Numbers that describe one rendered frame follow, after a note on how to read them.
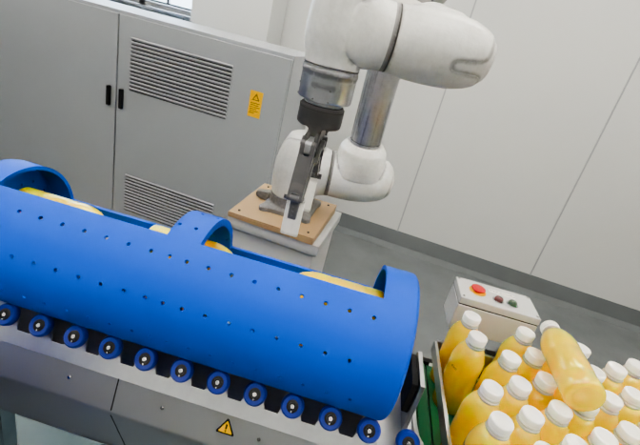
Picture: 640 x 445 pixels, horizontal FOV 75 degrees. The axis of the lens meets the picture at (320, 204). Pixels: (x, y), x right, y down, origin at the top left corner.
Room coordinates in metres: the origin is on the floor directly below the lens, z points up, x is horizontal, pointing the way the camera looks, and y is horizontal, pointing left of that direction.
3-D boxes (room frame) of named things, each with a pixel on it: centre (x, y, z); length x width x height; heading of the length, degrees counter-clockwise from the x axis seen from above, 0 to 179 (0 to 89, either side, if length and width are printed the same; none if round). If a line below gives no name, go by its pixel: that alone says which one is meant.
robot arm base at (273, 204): (1.34, 0.12, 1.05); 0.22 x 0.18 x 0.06; 82
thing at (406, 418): (0.66, -0.27, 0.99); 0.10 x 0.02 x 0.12; 176
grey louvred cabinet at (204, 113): (2.72, 1.33, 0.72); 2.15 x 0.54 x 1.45; 79
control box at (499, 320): (0.94, -0.50, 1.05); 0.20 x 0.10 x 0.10; 86
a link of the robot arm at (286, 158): (1.33, 0.09, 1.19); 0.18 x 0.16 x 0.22; 94
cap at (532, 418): (0.56, -0.45, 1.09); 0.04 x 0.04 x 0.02
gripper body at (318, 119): (0.69, 0.04, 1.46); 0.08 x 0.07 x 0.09; 176
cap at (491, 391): (0.60, -0.39, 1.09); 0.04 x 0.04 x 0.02
